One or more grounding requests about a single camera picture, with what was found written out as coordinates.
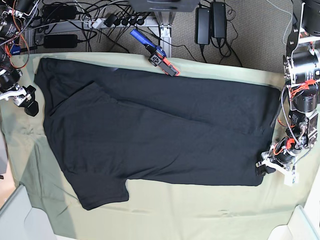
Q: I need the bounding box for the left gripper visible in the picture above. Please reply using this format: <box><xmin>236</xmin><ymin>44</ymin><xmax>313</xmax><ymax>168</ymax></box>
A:
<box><xmin>256</xmin><ymin>150</ymin><xmax>298</xmax><ymax>177</ymax></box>

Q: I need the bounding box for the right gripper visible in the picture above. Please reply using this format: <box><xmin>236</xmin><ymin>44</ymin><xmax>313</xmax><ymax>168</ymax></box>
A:
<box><xmin>0</xmin><ymin>85</ymin><xmax>39</xmax><ymax>116</ymax></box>

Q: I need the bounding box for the black T-shirt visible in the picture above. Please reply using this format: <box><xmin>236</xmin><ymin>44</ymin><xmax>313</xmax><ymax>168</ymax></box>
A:
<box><xmin>34</xmin><ymin>58</ymin><xmax>280</xmax><ymax>210</ymax></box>

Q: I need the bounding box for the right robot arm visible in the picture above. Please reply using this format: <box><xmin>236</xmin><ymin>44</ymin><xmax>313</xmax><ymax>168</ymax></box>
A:
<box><xmin>0</xmin><ymin>0</ymin><xmax>39</xmax><ymax>117</ymax></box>

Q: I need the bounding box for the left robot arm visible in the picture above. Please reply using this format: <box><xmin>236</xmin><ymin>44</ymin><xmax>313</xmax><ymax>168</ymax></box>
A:
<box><xmin>256</xmin><ymin>0</ymin><xmax>320</xmax><ymax>178</ymax></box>

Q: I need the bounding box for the blue clamp at left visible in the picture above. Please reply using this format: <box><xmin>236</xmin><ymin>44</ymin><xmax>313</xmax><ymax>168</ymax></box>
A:
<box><xmin>10</xmin><ymin>44</ymin><xmax>22</xmax><ymax>56</ymax></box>

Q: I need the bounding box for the white bin right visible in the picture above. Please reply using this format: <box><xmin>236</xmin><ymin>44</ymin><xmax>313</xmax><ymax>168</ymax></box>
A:
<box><xmin>268</xmin><ymin>205</ymin><xmax>320</xmax><ymax>240</ymax></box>

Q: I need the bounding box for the white bin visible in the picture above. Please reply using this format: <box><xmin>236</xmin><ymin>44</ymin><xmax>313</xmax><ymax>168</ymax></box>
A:
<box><xmin>0</xmin><ymin>185</ymin><xmax>56</xmax><ymax>240</ymax></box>
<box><xmin>268</xmin><ymin>205</ymin><xmax>320</xmax><ymax>240</ymax></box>

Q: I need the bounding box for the black power adapter left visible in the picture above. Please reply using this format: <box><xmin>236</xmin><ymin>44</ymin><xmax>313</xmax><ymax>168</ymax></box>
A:
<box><xmin>43</xmin><ymin>34</ymin><xmax>78</xmax><ymax>49</ymax></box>

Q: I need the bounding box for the white bin left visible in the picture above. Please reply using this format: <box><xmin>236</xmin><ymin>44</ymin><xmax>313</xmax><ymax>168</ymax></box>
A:
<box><xmin>0</xmin><ymin>185</ymin><xmax>56</xmax><ymax>240</ymax></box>

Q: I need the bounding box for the blue orange bar clamp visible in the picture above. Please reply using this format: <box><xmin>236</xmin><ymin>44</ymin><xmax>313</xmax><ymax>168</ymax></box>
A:
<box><xmin>130</xmin><ymin>29</ymin><xmax>180</xmax><ymax>77</ymax></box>

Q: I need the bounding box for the black power brick pair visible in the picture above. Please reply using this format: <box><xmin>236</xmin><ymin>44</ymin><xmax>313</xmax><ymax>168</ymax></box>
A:
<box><xmin>194</xmin><ymin>1</ymin><xmax>227</xmax><ymax>45</ymax></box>

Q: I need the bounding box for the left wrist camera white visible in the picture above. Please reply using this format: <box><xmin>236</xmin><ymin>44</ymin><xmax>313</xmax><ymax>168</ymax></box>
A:
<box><xmin>283</xmin><ymin>172</ymin><xmax>300</xmax><ymax>186</ymax></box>

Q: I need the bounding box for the aluminium frame post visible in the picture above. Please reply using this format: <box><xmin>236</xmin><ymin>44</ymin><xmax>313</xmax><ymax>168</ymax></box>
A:
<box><xmin>154</xmin><ymin>11</ymin><xmax>176</xmax><ymax>58</ymax></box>

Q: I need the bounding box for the white cable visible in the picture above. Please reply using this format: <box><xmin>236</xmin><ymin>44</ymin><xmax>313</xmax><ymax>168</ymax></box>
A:
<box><xmin>264</xmin><ymin>0</ymin><xmax>298</xmax><ymax>46</ymax></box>

